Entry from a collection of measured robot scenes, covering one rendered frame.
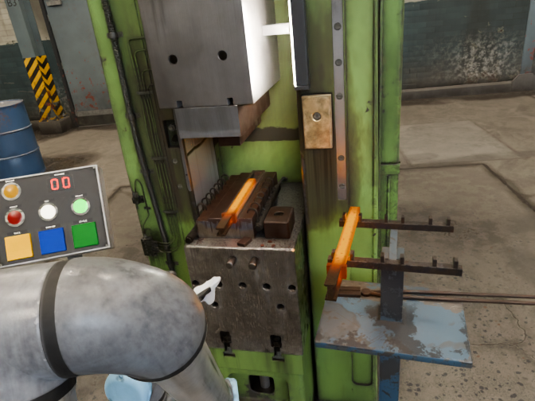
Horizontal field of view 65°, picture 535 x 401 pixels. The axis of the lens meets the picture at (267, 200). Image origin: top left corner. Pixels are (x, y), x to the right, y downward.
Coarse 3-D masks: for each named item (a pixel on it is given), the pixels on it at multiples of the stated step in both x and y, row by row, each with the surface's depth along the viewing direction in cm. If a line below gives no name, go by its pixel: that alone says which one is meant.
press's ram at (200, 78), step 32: (160, 0) 115; (192, 0) 114; (224, 0) 112; (256, 0) 125; (160, 32) 119; (192, 32) 117; (224, 32) 115; (256, 32) 125; (288, 32) 130; (160, 64) 123; (192, 64) 121; (224, 64) 119; (256, 64) 125; (160, 96) 127; (192, 96) 125; (224, 96) 123; (256, 96) 125
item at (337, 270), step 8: (352, 208) 127; (352, 216) 123; (344, 224) 119; (352, 224) 118; (344, 232) 115; (352, 232) 114; (344, 240) 111; (352, 240) 114; (344, 248) 108; (336, 256) 105; (344, 256) 104; (328, 264) 101; (336, 264) 100; (344, 264) 100; (328, 272) 97; (336, 272) 97; (344, 272) 100; (328, 280) 94; (336, 280) 94; (328, 288) 93; (336, 288) 97; (328, 296) 94; (336, 296) 95
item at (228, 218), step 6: (252, 180) 165; (246, 186) 160; (252, 186) 163; (240, 192) 156; (246, 192) 155; (240, 198) 151; (234, 204) 146; (240, 204) 148; (228, 210) 142; (234, 210) 142; (222, 216) 139; (228, 216) 137; (234, 216) 138; (222, 222) 134; (228, 222) 138; (234, 222) 139; (216, 228) 131; (222, 228) 131; (228, 228) 135; (222, 234) 132
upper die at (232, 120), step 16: (176, 112) 129; (192, 112) 127; (208, 112) 126; (224, 112) 125; (240, 112) 127; (256, 112) 145; (192, 128) 130; (208, 128) 129; (224, 128) 127; (240, 128) 127
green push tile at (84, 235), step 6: (90, 222) 137; (72, 228) 136; (78, 228) 136; (84, 228) 136; (90, 228) 136; (96, 228) 137; (72, 234) 135; (78, 234) 136; (84, 234) 136; (90, 234) 136; (96, 234) 136; (78, 240) 135; (84, 240) 136; (90, 240) 136; (96, 240) 136; (78, 246) 135; (84, 246) 136
